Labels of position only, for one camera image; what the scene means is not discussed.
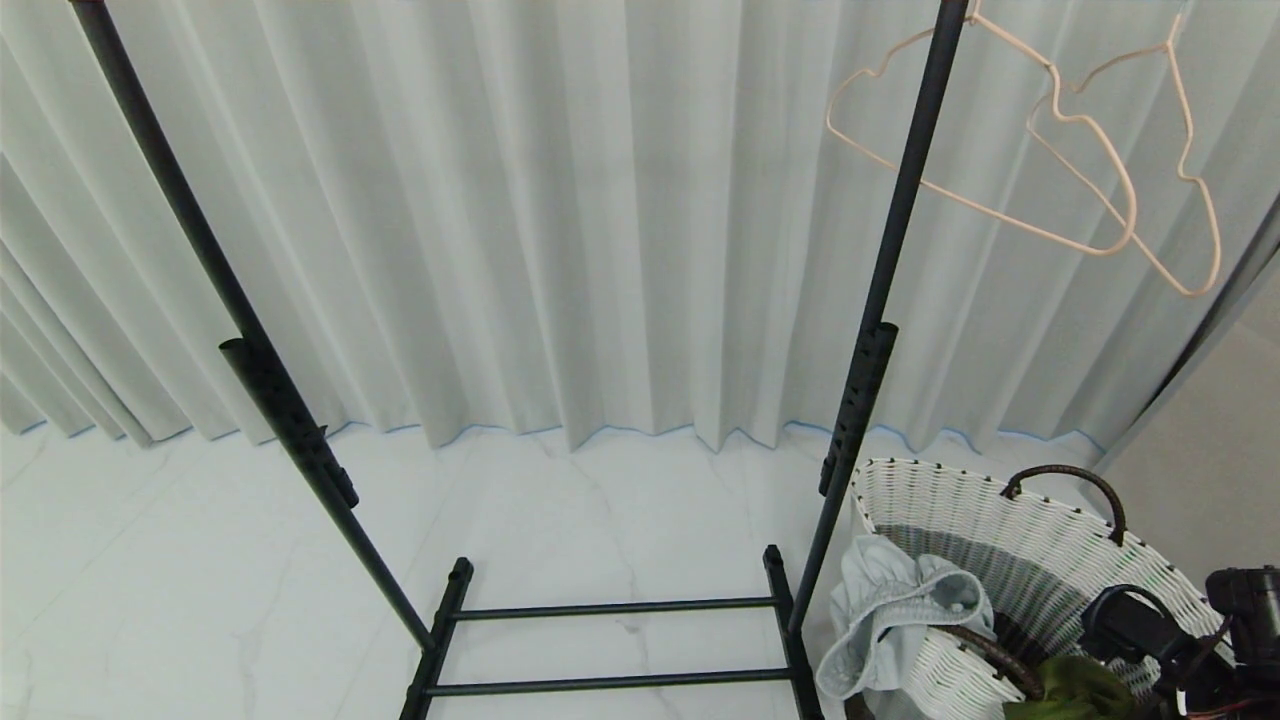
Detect pale grey shorts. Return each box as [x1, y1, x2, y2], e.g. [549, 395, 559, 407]
[815, 535, 998, 716]

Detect green long-sleeved shirt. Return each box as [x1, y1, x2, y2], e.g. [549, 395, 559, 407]
[1003, 655, 1138, 720]

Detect pink clothes hanger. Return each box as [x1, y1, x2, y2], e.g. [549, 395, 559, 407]
[1028, 10, 1223, 298]
[825, 8, 1139, 257]

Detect black clothes rack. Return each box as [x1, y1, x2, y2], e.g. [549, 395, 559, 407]
[68, 0, 973, 720]

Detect white laundry basket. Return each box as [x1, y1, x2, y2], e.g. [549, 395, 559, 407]
[845, 458, 1236, 720]

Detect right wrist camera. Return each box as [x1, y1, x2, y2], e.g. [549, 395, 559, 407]
[1078, 585, 1201, 666]

